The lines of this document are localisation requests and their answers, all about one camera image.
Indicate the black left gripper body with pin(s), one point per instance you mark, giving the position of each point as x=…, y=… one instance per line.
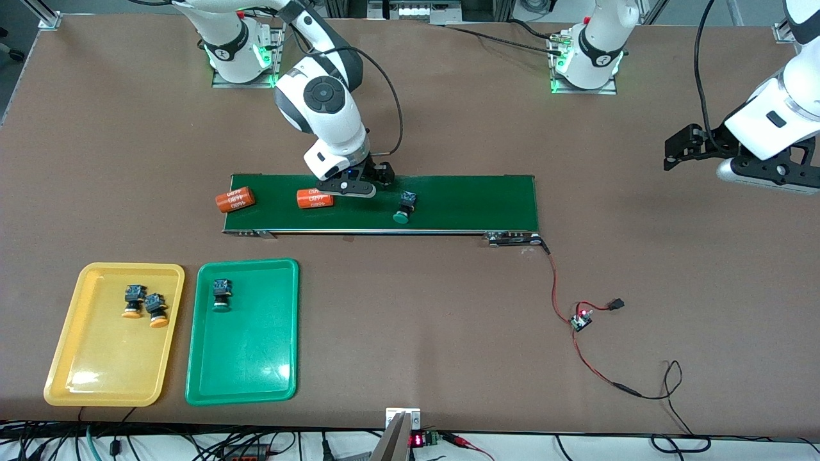
x=719, y=143

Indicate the green mushroom push button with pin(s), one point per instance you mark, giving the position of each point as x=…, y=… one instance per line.
x=221, y=291
x=403, y=211

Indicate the orange cylindrical capacitor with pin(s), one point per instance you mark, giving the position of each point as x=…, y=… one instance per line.
x=315, y=200
x=235, y=200

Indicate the yellow mushroom push button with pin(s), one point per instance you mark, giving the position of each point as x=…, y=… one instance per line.
x=132, y=298
x=155, y=304

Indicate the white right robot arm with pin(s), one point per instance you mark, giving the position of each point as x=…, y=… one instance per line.
x=327, y=96

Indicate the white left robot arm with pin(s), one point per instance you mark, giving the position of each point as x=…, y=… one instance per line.
x=602, y=57

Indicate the green conveyor belt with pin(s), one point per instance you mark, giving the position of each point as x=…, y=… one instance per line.
x=461, y=202

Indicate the black connector plug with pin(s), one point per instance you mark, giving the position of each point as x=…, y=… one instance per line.
x=616, y=305

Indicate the silver control box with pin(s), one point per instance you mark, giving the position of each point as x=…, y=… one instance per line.
x=410, y=11

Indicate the small motor controller board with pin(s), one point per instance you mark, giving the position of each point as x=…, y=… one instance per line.
x=582, y=322

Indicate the green plastic tray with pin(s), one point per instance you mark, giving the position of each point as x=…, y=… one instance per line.
x=250, y=346

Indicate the white metal mounting plate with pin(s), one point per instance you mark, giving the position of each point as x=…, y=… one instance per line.
x=415, y=419

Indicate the red digit display module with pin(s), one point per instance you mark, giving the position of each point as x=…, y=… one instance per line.
x=418, y=440

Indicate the black power strip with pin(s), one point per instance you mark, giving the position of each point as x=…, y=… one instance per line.
x=246, y=454

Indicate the yellow plastic tray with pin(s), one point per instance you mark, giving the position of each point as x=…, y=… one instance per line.
x=115, y=358

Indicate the black chair caster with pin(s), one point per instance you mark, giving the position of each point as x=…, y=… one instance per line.
x=14, y=55

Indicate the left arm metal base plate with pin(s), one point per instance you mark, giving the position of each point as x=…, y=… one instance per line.
x=612, y=89

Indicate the aluminium frame profile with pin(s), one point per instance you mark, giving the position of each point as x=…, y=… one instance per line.
x=783, y=32
x=50, y=20

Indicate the grey camera mount beam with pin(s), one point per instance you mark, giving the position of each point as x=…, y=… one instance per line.
x=392, y=445

